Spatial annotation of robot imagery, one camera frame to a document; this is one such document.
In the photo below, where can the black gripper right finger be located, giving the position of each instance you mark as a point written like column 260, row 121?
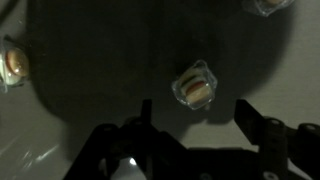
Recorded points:
column 266, row 133

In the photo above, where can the clear wrapped burger candy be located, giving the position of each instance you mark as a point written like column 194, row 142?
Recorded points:
column 195, row 86
column 266, row 4
column 14, row 65

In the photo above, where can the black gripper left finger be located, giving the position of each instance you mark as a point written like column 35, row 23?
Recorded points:
column 147, row 111

